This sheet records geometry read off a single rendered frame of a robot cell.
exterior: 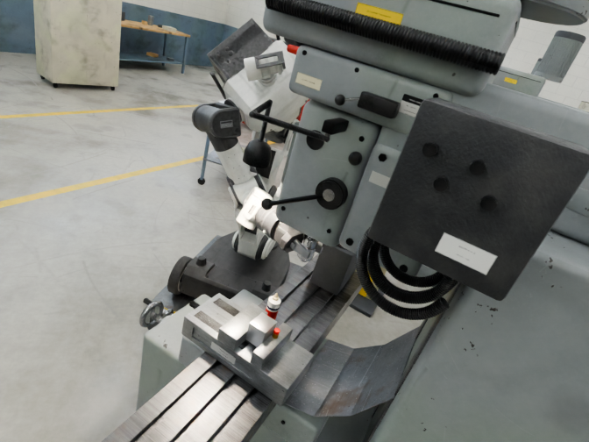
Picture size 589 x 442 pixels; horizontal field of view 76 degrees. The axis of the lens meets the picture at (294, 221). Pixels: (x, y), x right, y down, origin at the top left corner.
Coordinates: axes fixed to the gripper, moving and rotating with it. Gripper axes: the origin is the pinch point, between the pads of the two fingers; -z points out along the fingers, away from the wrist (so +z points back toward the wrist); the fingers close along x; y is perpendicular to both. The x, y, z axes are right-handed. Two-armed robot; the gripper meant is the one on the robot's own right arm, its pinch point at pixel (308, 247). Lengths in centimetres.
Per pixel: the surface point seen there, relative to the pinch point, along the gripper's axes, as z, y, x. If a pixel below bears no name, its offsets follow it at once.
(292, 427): -22, 44, -12
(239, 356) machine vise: -5.2, 24.8, -22.8
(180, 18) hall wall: 901, 25, 517
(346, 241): -14.9, -13.8, -9.0
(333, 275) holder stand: 4.0, 24.2, 30.1
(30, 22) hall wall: 812, 79, 165
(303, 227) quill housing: -2.9, -10.6, -9.5
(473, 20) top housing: -21, -61, -8
